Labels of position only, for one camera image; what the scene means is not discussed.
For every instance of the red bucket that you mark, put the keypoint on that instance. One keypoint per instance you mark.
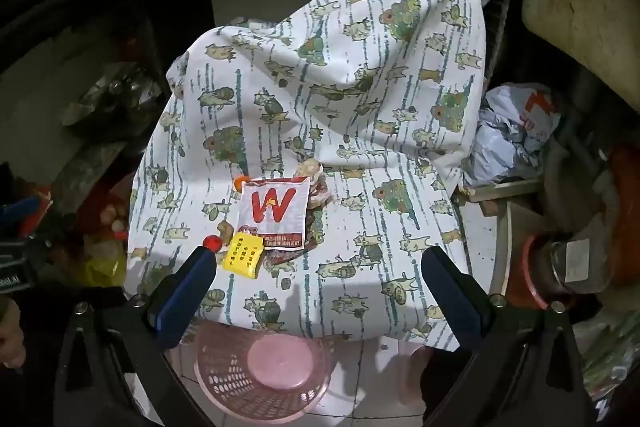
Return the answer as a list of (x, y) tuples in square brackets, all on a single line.
[(625, 207)]

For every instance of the person's left hand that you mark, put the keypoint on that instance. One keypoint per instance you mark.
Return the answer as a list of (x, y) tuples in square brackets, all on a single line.
[(10, 332)]

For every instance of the animal printed white cloth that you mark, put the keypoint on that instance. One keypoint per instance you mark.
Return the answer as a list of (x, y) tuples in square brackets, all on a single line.
[(350, 57)]

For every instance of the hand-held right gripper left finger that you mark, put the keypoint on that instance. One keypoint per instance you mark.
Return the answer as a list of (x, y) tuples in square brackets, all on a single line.
[(184, 294)]

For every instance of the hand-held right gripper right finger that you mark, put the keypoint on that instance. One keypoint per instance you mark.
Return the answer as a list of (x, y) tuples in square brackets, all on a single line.
[(450, 294)]

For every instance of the white packet with red print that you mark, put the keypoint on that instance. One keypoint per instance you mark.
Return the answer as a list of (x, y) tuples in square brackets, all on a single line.
[(272, 207)]

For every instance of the pink plastic basket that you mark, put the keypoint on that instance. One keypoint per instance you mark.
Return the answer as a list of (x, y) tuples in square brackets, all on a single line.
[(225, 372)]

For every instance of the crumpled brown tissue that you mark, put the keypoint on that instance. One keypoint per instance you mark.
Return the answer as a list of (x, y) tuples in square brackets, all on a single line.
[(309, 169)]

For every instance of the small brown scrap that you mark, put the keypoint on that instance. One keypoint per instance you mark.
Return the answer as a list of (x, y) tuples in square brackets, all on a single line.
[(225, 227)]

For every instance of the white plastic bag red print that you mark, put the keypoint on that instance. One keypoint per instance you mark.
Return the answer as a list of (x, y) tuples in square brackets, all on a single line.
[(500, 142)]

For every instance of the wooden board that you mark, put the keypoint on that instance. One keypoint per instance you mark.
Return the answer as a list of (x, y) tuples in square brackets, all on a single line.
[(500, 191)]

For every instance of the red rimmed metal pot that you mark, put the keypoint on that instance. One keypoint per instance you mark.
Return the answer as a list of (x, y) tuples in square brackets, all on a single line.
[(565, 262)]

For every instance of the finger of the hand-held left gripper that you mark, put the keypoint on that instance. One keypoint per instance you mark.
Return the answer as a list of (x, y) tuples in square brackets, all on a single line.
[(17, 208)]

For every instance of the yellow packet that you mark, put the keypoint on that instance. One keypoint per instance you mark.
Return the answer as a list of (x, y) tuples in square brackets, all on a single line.
[(241, 257)]

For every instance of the yellow plastic bag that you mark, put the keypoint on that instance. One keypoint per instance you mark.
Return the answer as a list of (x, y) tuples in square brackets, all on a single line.
[(102, 267)]

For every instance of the small red cap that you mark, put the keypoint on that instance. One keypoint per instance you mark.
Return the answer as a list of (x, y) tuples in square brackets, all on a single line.
[(213, 243)]

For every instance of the orange bottle cap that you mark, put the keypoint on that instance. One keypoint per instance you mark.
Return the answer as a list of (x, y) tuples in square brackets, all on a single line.
[(242, 181)]

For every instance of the green vegetables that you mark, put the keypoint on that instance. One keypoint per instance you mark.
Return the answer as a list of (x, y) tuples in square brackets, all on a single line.
[(610, 357)]

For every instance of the beige sack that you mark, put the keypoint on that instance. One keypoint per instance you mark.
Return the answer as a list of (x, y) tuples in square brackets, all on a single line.
[(575, 7)]

